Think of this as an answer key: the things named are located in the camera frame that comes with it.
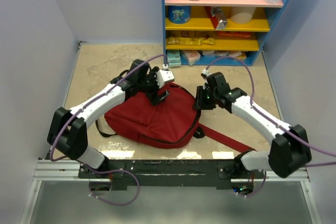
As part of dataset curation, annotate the blue cartoon tin can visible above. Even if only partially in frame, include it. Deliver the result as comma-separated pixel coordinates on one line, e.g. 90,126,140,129
167,6,191,24

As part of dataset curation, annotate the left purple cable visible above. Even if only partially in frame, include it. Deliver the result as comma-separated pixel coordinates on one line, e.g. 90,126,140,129
49,54,169,206

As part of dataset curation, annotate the blue shelf unit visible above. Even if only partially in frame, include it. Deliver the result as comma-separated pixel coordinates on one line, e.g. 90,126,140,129
162,0,289,66

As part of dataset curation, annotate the yellow snack packet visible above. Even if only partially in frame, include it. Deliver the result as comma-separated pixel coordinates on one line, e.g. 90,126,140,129
166,37,215,46

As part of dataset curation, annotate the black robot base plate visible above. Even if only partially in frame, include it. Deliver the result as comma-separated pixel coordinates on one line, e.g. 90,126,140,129
78,159,264,190

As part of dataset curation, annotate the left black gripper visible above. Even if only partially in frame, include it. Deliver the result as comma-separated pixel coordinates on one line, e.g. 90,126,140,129
137,67,169,105

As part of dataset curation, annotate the red student backpack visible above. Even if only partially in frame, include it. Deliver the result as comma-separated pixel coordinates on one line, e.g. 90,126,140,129
104,83,252,153

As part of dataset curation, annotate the aluminium frame rail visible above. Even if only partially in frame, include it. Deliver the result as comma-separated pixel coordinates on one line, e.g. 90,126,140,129
33,160,310,182

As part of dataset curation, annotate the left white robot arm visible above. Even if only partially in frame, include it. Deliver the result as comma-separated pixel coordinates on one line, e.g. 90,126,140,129
47,59,174,178

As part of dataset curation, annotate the white cylindrical container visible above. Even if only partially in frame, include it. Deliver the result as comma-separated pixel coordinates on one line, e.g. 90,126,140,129
229,6,256,24

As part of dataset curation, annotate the white orange tissue pack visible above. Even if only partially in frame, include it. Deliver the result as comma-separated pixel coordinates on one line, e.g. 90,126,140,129
181,50,201,66

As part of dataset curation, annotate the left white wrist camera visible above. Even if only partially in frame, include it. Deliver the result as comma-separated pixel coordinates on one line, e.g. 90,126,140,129
156,70,175,89

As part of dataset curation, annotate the orange flat box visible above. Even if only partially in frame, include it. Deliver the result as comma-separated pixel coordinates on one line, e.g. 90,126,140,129
216,31,254,38

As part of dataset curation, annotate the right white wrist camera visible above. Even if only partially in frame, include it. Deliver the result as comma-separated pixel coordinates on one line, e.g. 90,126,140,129
201,69,211,80

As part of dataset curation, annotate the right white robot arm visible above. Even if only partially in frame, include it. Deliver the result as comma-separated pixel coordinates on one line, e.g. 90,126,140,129
194,69,312,178

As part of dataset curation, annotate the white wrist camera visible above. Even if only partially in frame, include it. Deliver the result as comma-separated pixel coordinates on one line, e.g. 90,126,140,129
156,70,175,89
201,69,211,80

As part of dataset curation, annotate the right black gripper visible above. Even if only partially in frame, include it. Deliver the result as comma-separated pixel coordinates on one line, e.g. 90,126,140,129
193,86,218,110

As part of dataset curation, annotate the teal tissue box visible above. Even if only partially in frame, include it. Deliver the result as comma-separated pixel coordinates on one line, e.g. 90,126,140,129
167,50,181,68

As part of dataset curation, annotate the red silver snack bag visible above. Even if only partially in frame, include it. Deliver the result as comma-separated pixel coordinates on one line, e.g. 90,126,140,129
211,6,228,30

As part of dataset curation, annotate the yellow sponge pack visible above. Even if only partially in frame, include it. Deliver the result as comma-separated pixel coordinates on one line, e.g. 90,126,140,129
233,51,247,60

